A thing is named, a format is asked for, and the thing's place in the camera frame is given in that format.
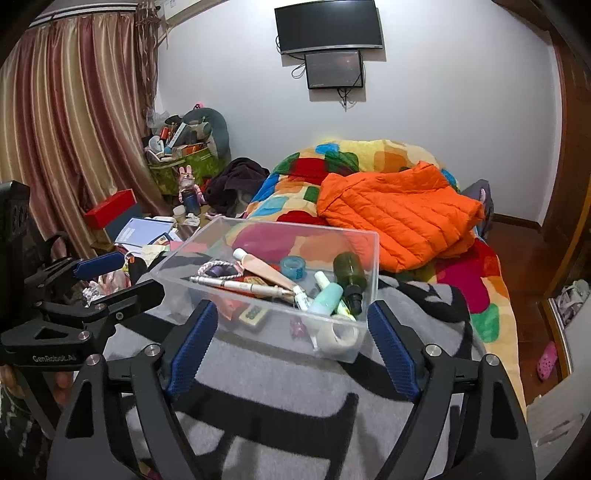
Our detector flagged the grey and black blanket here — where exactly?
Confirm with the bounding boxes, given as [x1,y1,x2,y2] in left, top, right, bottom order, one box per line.
[99,272,485,480]

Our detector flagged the red box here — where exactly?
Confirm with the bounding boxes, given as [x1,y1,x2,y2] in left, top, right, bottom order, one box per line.
[84,188,138,230]

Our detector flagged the dark clothes pile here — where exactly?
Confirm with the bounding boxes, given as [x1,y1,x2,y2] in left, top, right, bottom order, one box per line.
[203,157,271,217]

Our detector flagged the blue and white book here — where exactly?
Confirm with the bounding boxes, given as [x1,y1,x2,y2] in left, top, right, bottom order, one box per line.
[115,217,176,252]

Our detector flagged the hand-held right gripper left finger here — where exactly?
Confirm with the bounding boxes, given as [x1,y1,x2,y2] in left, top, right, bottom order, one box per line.
[46,299,220,480]

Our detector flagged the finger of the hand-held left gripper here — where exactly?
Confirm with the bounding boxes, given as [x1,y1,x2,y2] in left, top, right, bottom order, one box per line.
[34,278,166,333]
[23,251,126,301]

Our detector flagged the mint green bottle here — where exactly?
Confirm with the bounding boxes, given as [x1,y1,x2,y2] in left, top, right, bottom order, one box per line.
[307,271,345,317]

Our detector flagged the white pen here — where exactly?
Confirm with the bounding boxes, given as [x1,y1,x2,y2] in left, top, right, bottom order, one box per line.
[224,279,296,301]

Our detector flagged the braided bracelet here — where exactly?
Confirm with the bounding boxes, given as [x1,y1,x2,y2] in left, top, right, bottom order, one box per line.
[198,260,243,280]

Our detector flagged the cream case with green buttons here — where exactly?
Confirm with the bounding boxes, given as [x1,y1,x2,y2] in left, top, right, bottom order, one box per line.
[238,307,267,329]

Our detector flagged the person's left hand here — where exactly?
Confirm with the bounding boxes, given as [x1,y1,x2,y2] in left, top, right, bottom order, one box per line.
[51,368,79,395]

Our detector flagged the black wall television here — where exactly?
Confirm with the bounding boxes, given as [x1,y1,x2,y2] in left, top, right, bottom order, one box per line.
[274,0,385,55]

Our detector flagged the green basket of clutter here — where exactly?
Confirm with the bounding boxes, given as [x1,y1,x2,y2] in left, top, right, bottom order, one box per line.
[148,148,222,204]

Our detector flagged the dark green bottle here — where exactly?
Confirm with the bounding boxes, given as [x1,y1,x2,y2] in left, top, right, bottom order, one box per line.
[332,251,369,313]

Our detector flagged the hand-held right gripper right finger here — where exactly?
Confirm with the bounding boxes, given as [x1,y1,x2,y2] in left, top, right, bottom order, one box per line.
[367,300,539,480]

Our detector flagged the blue tape roll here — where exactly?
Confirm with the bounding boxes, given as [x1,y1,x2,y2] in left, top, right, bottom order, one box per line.
[280,256,308,280]

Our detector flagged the person's left forearm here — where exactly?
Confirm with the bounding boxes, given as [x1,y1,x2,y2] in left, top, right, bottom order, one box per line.
[0,369,56,480]

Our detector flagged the grey white sneakers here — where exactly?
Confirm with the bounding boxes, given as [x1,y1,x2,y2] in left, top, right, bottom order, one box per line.
[554,279,591,324]

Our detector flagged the pink bunny toy bottle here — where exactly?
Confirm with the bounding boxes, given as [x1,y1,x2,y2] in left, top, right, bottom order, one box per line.
[178,165,204,215]

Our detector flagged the clear plastic box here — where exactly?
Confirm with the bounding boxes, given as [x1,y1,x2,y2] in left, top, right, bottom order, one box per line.
[150,216,380,364]

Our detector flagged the pink clog shoe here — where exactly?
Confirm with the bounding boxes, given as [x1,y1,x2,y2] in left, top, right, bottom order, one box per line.
[536,342,558,381]

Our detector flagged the white tape roll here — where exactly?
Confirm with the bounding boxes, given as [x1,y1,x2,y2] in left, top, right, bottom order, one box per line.
[316,320,361,354]

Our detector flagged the orange puffer jacket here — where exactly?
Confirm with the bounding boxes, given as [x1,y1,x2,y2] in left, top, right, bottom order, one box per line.
[316,161,485,272]

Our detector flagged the small black wall monitor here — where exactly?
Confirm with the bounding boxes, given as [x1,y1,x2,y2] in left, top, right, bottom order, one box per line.
[305,49,365,90]

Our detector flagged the peach tube with white cap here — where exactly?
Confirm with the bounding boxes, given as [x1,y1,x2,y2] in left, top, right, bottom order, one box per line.
[232,248,303,296]

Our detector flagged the striped brown curtain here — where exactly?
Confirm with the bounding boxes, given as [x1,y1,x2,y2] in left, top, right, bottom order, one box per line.
[0,9,171,259]

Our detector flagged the white sliding door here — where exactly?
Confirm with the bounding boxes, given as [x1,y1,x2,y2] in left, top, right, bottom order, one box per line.
[526,364,591,480]

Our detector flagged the colourful patchwork quilt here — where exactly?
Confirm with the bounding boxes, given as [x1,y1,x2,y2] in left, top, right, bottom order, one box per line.
[242,138,513,344]

